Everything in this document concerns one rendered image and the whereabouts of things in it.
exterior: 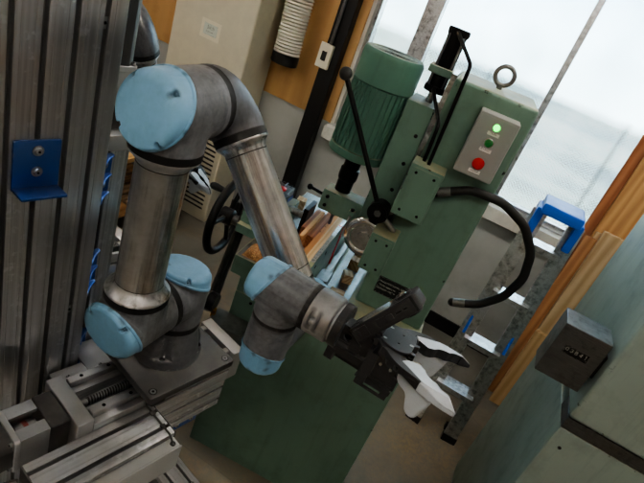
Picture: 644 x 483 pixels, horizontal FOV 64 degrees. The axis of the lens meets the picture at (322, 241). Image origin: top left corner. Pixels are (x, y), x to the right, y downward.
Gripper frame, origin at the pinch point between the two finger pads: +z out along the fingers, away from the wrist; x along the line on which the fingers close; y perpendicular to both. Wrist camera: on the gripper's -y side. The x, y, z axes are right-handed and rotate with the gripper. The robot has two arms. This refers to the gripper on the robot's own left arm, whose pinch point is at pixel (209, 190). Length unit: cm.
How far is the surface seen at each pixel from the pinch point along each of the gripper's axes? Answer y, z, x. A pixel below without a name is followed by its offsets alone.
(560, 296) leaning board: -55, 135, -98
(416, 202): -58, 38, 14
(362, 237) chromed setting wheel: -37, 39, 9
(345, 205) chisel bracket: -34.7, 30.1, -1.7
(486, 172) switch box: -76, 42, 12
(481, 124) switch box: -82, 31, 13
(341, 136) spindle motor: -48.0, 12.8, 1.8
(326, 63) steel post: -19, -26, -138
